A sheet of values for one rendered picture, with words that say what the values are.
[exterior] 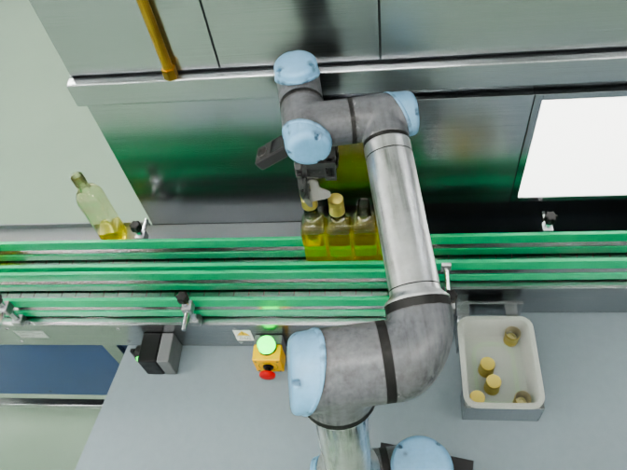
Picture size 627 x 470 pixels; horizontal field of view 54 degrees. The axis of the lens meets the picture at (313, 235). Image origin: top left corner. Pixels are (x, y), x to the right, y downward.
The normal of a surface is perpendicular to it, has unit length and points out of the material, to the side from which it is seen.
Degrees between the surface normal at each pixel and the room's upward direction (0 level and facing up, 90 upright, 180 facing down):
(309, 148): 90
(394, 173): 16
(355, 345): 3
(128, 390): 0
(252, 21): 90
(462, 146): 90
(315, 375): 26
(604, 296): 90
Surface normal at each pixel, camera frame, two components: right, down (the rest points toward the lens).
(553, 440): -0.11, -0.58
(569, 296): -0.06, 0.82
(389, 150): -0.13, -0.33
